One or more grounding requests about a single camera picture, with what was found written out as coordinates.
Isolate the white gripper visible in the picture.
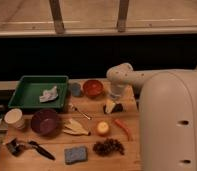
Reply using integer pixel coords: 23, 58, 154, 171
105, 84, 126, 114

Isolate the black eraser block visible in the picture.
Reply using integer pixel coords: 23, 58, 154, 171
103, 103, 123, 114

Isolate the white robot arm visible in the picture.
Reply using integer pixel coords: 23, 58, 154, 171
106, 63, 197, 171

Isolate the red bowl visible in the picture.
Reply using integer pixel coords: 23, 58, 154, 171
83, 79, 103, 98

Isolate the purple bowl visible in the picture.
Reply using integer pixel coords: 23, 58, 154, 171
30, 109, 59, 136

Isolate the yellow round fruit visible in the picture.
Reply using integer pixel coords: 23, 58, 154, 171
96, 121, 110, 136

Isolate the blue cup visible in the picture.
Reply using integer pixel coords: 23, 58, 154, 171
69, 83, 82, 97

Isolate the metal fork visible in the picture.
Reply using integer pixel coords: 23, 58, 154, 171
69, 103, 92, 120

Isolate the dark grape bunch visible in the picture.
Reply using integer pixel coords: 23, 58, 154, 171
93, 138, 125, 156

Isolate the yellow banana peel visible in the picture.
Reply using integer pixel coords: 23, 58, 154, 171
62, 118, 91, 136

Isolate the blue sponge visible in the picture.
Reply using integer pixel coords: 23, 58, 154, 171
64, 146, 88, 165

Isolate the crumpled white cloth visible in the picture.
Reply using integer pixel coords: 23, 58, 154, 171
39, 86, 58, 103

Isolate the green plastic tray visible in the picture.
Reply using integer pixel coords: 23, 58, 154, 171
8, 75, 68, 110

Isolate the white paper cup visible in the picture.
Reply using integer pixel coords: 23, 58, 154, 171
4, 108, 25, 130

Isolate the black binder clip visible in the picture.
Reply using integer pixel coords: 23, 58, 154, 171
6, 139, 21, 156

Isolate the black handled tool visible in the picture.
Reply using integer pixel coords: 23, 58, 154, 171
28, 141, 55, 160

